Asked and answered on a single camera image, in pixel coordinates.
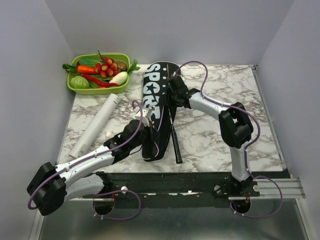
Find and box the black racket cover bag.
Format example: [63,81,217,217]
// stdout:
[142,61,179,162]

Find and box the white shuttlecock tube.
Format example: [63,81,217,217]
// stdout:
[68,93,121,159]

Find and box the badminton racket handle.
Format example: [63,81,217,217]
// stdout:
[168,107,183,164]

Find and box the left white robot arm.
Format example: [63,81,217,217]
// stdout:
[26,119,160,216]

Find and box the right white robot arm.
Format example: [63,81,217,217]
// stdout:
[167,75,254,196]

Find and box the green leafy toy vegetable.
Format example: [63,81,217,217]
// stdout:
[127,59,140,75]

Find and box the white toy radish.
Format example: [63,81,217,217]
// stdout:
[109,71,128,85]

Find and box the red toy chili pepper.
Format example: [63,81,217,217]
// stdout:
[82,74,120,88]

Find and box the green plastic basket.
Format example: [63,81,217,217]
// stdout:
[62,52,131,95]

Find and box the red toy cherry bunch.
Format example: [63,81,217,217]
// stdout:
[94,56,119,78]

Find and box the green toy cabbage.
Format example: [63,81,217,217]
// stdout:
[69,75,90,89]

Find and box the orange toy carrot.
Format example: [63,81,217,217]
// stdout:
[76,65,97,75]

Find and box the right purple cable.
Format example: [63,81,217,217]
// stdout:
[172,60,284,218]

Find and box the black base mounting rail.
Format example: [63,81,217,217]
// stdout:
[72,170,278,209]

